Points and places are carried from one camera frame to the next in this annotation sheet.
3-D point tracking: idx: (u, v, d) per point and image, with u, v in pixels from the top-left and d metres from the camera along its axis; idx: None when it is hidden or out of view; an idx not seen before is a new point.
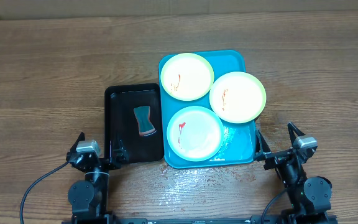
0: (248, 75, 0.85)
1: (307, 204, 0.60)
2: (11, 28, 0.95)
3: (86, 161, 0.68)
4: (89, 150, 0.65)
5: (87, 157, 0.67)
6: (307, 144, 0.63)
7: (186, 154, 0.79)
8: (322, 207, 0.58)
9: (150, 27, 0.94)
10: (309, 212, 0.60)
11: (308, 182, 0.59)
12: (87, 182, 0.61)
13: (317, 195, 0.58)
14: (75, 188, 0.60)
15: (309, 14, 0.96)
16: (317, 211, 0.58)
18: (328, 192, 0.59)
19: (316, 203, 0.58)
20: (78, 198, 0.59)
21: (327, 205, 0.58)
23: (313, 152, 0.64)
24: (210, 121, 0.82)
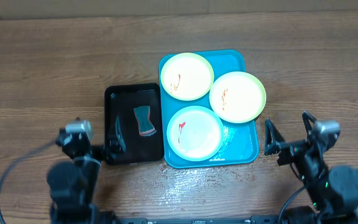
0: (248, 75, 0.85)
1: (333, 198, 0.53)
2: (10, 28, 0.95)
3: (76, 144, 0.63)
4: (79, 131, 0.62)
5: (79, 139, 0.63)
6: (328, 129, 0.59)
7: (186, 154, 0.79)
8: (352, 200, 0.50)
9: (150, 27, 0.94)
10: (337, 208, 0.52)
11: (334, 170, 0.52)
12: (69, 162, 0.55)
13: (348, 188, 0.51)
14: (55, 170, 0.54)
15: (309, 14, 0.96)
16: (347, 205, 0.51)
18: None
19: (347, 199, 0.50)
20: (56, 180, 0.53)
21: None
23: (336, 138, 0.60)
24: (209, 121, 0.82)
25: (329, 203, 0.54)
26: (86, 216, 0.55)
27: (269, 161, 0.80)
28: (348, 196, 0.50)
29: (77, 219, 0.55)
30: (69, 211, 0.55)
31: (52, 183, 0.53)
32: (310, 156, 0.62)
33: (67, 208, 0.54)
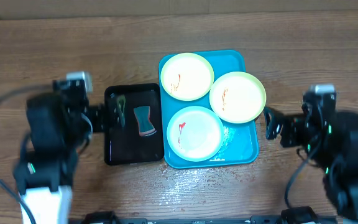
0: (248, 74, 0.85)
1: (342, 142, 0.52)
2: (10, 28, 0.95)
3: (73, 91, 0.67)
4: (79, 78, 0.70)
5: (77, 88, 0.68)
6: (322, 89, 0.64)
7: (186, 154, 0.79)
8: None
9: (150, 26, 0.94)
10: (350, 152, 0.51)
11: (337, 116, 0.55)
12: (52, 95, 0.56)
13: (354, 130, 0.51)
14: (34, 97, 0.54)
15: (309, 13, 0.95)
16: (357, 145, 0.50)
18: None
19: (355, 142, 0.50)
20: (34, 103, 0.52)
21: None
23: (334, 99, 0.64)
24: (209, 121, 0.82)
25: (340, 153, 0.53)
26: (59, 157, 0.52)
27: (268, 162, 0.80)
28: (356, 135, 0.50)
29: (50, 155, 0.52)
30: (45, 142, 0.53)
31: (32, 104, 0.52)
32: (309, 122, 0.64)
33: (43, 137, 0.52)
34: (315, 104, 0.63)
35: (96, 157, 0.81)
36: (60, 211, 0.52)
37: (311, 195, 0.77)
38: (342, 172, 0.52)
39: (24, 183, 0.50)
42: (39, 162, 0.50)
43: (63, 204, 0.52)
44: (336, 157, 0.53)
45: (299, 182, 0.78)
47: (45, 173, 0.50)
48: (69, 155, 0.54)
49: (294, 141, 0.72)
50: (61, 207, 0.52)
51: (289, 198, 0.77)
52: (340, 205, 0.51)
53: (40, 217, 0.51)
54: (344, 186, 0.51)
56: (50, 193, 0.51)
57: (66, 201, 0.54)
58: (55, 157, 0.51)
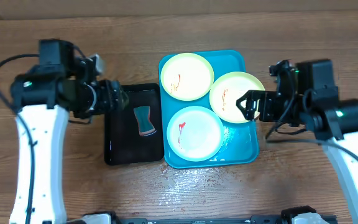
0: (249, 75, 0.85)
1: (305, 77, 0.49)
2: (10, 28, 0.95)
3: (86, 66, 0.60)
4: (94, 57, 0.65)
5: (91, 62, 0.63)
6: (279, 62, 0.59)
7: (186, 154, 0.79)
8: (321, 64, 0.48)
9: (150, 27, 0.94)
10: (316, 80, 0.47)
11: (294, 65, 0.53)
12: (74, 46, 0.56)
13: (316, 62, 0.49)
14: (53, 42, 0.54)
15: (309, 14, 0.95)
16: (318, 71, 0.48)
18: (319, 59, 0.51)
19: (319, 71, 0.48)
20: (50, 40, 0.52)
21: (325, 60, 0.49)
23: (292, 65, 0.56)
24: (209, 121, 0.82)
25: (310, 86, 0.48)
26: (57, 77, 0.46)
27: (269, 162, 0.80)
28: (318, 64, 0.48)
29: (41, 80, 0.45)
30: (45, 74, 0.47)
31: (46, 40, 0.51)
32: (281, 90, 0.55)
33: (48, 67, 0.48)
34: (282, 70, 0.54)
35: (96, 157, 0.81)
36: (55, 135, 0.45)
37: (311, 195, 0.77)
38: (316, 100, 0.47)
39: (20, 101, 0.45)
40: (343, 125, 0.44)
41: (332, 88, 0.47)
42: (35, 79, 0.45)
43: (57, 128, 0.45)
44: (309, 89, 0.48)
45: (299, 182, 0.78)
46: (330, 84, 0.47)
47: (41, 90, 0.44)
48: (67, 85, 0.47)
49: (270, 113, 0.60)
50: (56, 131, 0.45)
51: (289, 198, 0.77)
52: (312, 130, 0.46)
53: (36, 130, 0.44)
54: (318, 110, 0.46)
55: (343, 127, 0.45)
56: (45, 109, 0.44)
57: (63, 129, 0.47)
58: (53, 77, 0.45)
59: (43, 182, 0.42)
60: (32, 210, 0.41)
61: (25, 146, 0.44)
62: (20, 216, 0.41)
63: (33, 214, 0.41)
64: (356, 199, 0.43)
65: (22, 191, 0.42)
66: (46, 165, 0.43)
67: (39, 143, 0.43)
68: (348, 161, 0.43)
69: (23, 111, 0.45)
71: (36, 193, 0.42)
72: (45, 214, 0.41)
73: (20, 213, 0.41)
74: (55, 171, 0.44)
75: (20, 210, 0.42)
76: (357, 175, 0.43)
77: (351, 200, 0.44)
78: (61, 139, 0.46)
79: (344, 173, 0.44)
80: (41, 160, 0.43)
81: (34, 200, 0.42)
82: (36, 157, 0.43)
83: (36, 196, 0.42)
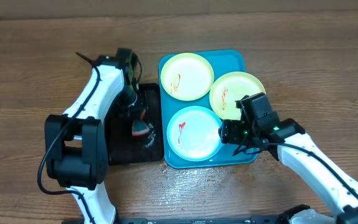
0: (250, 75, 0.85)
1: (249, 111, 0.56)
2: (10, 28, 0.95)
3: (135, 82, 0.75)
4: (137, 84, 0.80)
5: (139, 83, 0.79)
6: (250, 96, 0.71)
7: (186, 154, 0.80)
8: (257, 99, 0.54)
9: (150, 27, 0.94)
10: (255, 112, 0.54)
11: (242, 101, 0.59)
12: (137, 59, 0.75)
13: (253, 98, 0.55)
14: None
15: (309, 13, 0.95)
16: (255, 106, 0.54)
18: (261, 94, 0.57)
19: (257, 104, 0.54)
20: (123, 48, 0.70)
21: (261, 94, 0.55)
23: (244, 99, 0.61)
24: (210, 121, 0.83)
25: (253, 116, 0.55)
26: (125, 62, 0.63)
27: (268, 162, 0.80)
28: (256, 99, 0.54)
29: (114, 61, 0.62)
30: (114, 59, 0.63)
31: None
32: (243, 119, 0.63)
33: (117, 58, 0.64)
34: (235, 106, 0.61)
35: None
36: (114, 83, 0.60)
37: (311, 195, 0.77)
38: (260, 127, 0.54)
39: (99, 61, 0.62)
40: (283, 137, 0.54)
41: (272, 115, 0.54)
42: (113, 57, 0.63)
43: (116, 82, 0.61)
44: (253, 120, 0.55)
45: (299, 182, 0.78)
46: (270, 112, 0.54)
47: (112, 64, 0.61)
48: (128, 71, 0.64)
49: (236, 137, 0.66)
50: (115, 81, 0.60)
51: (289, 198, 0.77)
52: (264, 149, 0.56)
53: (104, 75, 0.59)
54: (263, 134, 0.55)
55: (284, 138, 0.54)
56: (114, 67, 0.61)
57: (117, 86, 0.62)
58: (125, 60, 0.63)
59: (96, 101, 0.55)
60: (83, 109, 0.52)
61: (93, 80, 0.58)
62: (72, 110, 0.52)
63: (82, 112, 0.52)
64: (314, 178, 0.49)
65: (81, 100, 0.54)
66: (103, 92, 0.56)
67: (103, 79, 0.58)
68: (294, 153, 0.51)
69: (100, 66, 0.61)
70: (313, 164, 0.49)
71: (90, 102, 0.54)
72: (91, 115, 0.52)
73: (74, 109, 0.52)
74: (103, 105, 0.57)
75: (74, 107, 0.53)
76: (304, 162, 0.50)
77: (314, 183, 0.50)
78: (114, 88, 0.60)
79: (298, 164, 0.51)
80: (100, 89, 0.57)
81: (87, 105, 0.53)
82: (99, 88, 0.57)
83: (89, 103, 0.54)
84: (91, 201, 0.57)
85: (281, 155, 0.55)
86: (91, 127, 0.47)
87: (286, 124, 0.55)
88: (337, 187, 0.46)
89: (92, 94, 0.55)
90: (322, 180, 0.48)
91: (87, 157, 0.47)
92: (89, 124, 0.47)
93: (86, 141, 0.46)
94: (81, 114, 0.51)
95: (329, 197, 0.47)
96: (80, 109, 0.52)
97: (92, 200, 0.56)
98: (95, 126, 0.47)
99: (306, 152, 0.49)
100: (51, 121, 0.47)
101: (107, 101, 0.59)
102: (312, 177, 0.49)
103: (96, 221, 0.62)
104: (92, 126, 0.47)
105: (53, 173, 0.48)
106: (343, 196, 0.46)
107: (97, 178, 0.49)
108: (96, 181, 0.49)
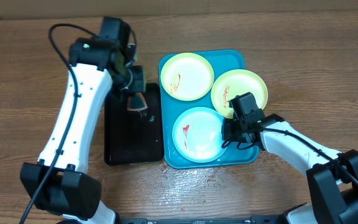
0: (250, 72, 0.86)
1: (237, 109, 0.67)
2: (10, 28, 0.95)
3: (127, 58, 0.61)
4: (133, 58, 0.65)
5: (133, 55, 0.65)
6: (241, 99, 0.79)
7: (192, 155, 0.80)
8: (243, 98, 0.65)
9: (150, 27, 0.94)
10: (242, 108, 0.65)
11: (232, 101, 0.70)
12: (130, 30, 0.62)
13: (241, 96, 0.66)
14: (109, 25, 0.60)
15: (309, 14, 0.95)
16: (240, 102, 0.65)
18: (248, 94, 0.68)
19: (243, 102, 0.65)
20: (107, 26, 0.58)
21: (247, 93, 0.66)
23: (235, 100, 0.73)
24: (213, 120, 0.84)
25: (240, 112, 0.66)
26: (112, 48, 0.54)
27: (268, 162, 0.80)
28: (243, 97, 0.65)
29: (97, 50, 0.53)
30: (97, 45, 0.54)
31: (107, 22, 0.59)
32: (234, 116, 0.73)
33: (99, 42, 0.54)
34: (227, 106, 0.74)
35: (96, 157, 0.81)
36: (97, 93, 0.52)
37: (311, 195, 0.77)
38: (247, 121, 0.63)
39: (76, 58, 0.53)
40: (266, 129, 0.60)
41: (258, 111, 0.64)
42: (93, 45, 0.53)
43: (100, 88, 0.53)
44: (242, 116, 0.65)
45: (299, 182, 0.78)
46: (255, 108, 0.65)
47: (94, 54, 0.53)
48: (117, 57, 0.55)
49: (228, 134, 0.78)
50: (99, 91, 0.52)
51: (290, 198, 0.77)
52: (252, 141, 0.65)
53: (83, 86, 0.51)
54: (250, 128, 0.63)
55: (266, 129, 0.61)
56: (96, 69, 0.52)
57: (104, 89, 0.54)
58: (110, 46, 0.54)
59: (77, 130, 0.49)
60: (61, 154, 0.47)
61: (71, 96, 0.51)
62: (48, 157, 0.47)
63: (60, 157, 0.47)
64: (291, 151, 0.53)
65: (57, 134, 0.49)
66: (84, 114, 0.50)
67: (82, 95, 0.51)
68: (273, 135, 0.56)
69: (76, 66, 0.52)
70: (289, 140, 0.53)
71: (68, 135, 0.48)
72: (71, 161, 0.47)
73: (50, 154, 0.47)
74: (88, 125, 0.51)
75: (51, 149, 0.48)
76: (282, 139, 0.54)
77: (293, 158, 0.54)
78: (99, 97, 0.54)
79: (280, 147, 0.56)
80: (80, 110, 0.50)
81: (65, 144, 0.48)
82: (79, 107, 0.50)
83: (68, 139, 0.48)
84: None
85: (265, 142, 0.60)
86: (71, 181, 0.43)
87: (270, 118, 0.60)
88: (309, 153, 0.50)
89: (71, 122, 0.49)
90: (295, 150, 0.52)
91: (73, 203, 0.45)
92: (67, 177, 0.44)
93: (68, 193, 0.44)
94: (59, 162, 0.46)
95: (303, 163, 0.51)
96: (58, 155, 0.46)
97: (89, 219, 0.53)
98: (76, 178, 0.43)
99: (282, 132, 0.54)
100: (28, 172, 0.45)
101: (92, 117, 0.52)
102: (289, 150, 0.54)
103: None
104: (73, 178, 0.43)
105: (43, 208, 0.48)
106: (314, 158, 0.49)
107: (87, 213, 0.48)
108: (87, 215, 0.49)
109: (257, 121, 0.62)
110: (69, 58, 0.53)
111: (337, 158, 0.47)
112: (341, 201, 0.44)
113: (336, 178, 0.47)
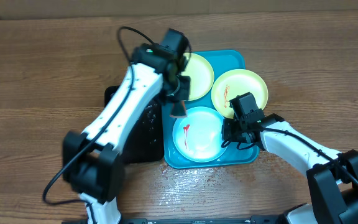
0: (250, 72, 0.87)
1: (237, 109, 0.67)
2: (10, 28, 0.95)
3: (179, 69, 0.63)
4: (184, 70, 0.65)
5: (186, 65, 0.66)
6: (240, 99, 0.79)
7: (192, 155, 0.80)
8: (243, 98, 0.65)
9: (150, 27, 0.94)
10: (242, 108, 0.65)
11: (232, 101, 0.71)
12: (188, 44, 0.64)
13: (241, 96, 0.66)
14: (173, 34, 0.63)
15: (308, 13, 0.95)
16: (240, 102, 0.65)
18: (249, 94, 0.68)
19: (243, 102, 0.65)
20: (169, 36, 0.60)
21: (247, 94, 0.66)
23: None
24: (212, 121, 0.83)
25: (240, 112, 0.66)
26: (169, 59, 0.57)
27: (268, 162, 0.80)
28: (243, 97, 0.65)
29: (155, 58, 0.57)
30: (156, 54, 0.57)
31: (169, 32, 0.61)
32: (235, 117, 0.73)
33: (159, 51, 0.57)
34: None
35: None
36: (148, 91, 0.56)
37: None
38: (247, 121, 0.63)
39: (138, 60, 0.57)
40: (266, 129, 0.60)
41: (257, 111, 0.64)
42: (156, 50, 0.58)
43: (151, 89, 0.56)
44: (242, 116, 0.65)
45: (299, 182, 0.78)
46: (255, 108, 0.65)
47: (152, 61, 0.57)
48: (172, 67, 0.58)
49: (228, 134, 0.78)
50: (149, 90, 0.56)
51: (290, 198, 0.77)
52: (252, 142, 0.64)
53: (138, 82, 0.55)
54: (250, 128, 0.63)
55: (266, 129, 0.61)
56: (151, 72, 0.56)
57: (152, 90, 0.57)
58: (168, 56, 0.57)
59: (123, 118, 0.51)
60: (104, 131, 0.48)
61: (125, 88, 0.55)
62: (92, 130, 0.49)
63: (104, 134, 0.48)
64: (291, 151, 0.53)
65: (106, 114, 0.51)
66: (132, 104, 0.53)
67: (135, 88, 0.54)
68: (273, 135, 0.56)
69: (137, 65, 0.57)
70: (289, 140, 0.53)
71: (116, 120, 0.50)
72: (112, 140, 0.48)
73: (95, 129, 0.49)
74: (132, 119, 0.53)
75: (97, 125, 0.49)
76: (282, 139, 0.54)
77: (293, 158, 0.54)
78: (147, 95, 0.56)
79: (279, 145, 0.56)
80: (130, 102, 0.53)
81: (110, 125, 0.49)
82: (130, 99, 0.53)
83: (114, 122, 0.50)
84: (99, 211, 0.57)
85: (265, 142, 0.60)
86: (109, 156, 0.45)
87: (270, 118, 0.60)
88: (309, 153, 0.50)
89: (120, 110, 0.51)
90: (295, 150, 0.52)
91: (99, 182, 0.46)
92: (107, 152, 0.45)
93: (99, 168, 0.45)
94: (101, 137, 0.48)
95: (303, 163, 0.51)
96: (102, 132, 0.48)
97: (99, 210, 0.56)
98: (112, 155, 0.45)
99: (282, 132, 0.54)
100: (73, 138, 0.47)
101: (136, 112, 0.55)
102: (288, 150, 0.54)
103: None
104: (109, 155, 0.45)
105: (68, 180, 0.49)
106: (314, 158, 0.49)
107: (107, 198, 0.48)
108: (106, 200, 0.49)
109: (257, 121, 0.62)
110: (133, 58, 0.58)
111: (337, 158, 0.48)
112: (340, 201, 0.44)
113: (336, 179, 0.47)
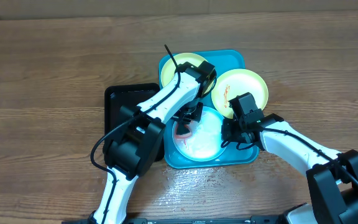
0: (250, 71, 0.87)
1: (237, 109, 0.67)
2: (10, 28, 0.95)
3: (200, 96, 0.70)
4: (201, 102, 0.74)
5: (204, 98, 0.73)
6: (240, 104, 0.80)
7: (192, 154, 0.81)
8: (243, 98, 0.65)
9: (150, 27, 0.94)
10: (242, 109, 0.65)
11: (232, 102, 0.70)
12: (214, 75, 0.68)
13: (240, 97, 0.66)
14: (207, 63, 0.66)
15: (308, 14, 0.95)
16: (241, 103, 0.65)
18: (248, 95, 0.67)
19: (243, 102, 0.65)
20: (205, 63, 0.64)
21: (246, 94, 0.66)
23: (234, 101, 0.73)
24: (212, 121, 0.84)
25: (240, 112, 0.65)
26: (205, 79, 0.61)
27: (269, 161, 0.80)
28: (243, 97, 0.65)
29: (194, 73, 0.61)
30: (195, 71, 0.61)
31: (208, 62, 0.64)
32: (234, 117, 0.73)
33: (197, 71, 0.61)
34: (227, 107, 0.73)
35: (96, 157, 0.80)
36: (189, 93, 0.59)
37: None
38: (247, 122, 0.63)
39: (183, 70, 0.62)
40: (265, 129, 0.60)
41: (257, 111, 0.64)
42: (197, 68, 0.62)
43: (191, 93, 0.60)
44: (242, 116, 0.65)
45: (299, 182, 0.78)
46: (255, 108, 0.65)
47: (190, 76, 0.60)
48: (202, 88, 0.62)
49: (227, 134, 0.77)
50: (191, 93, 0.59)
51: (290, 198, 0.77)
52: (252, 142, 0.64)
53: (183, 84, 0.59)
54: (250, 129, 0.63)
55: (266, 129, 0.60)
56: (194, 81, 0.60)
57: (190, 96, 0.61)
58: (206, 76, 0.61)
59: (167, 105, 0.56)
60: (155, 109, 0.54)
61: (172, 84, 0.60)
62: (145, 105, 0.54)
63: (153, 111, 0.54)
64: (291, 151, 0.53)
65: (156, 99, 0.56)
66: (176, 98, 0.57)
67: (181, 87, 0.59)
68: (273, 135, 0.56)
69: (182, 73, 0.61)
70: (289, 141, 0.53)
71: (163, 104, 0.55)
72: (160, 116, 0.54)
73: (147, 104, 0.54)
74: (172, 111, 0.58)
75: (148, 102, 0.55)
76: (281, 139, 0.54)
77: (293, 158, 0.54)
78: (186, 98, 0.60)
79: (279, 145, 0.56)
80: (174, 96, 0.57)
81: (160, 106, 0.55)
82: (174, 94, 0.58)
83: (161, 105, 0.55)
84: (120, 193, 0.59)
85: (265, 142, 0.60)
86: (156, 128, 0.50)
87: (270, 118, 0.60)
88: (308, 153, 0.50)
89: (166, 99, 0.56)
90: (295, 150, 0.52)
91: (141, 150, 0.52)
92: (155, 124, 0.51)
93: (146, 137, 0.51)
94: (151, 113, 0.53)
95: (303, 163, 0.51)
96: (151, 109, 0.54)
97: (121, 191, 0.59)
98: (159, 127, 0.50)
99: (282, 132, 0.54)
100: (127, 109, 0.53)
101: (176, 107, 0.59)
102: (288, 150, 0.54)
103: (106, 217, 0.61)
104: (157, 127, 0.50)
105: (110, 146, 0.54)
106: (314, 158, 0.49)
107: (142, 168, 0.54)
108: (140, 170, 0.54)
109: (257, 121, 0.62)
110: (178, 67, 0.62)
111: (337, 158, 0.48)
112: (340, 201, 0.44)
113: (336, 179, 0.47)
